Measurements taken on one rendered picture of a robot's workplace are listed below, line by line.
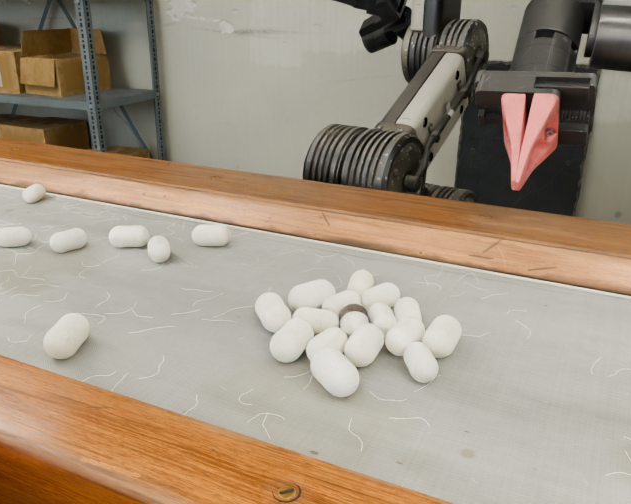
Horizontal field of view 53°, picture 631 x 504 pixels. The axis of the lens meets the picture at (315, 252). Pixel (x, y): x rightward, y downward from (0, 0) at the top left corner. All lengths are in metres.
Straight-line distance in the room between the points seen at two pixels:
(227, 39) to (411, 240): 2.32
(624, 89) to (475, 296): 1.97
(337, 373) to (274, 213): 0.30
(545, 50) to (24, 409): 0.50
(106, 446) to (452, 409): 0.19
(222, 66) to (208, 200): 2.20
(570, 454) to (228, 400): 0.19
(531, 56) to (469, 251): 0.19
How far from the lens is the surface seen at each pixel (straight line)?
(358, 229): 0.60
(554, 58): 0.63
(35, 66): 2.96
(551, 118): 0.59
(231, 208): 0.66
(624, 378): 0.44
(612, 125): 2.46
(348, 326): 0.43
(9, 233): 0.64
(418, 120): 0.88
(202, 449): 0.31
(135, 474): 0.30
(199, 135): 2.98
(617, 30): 0.66
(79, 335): 0.44
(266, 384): 0.39
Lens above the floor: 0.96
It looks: 22 degrees down
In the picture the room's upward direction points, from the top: 1 degrees clockwise
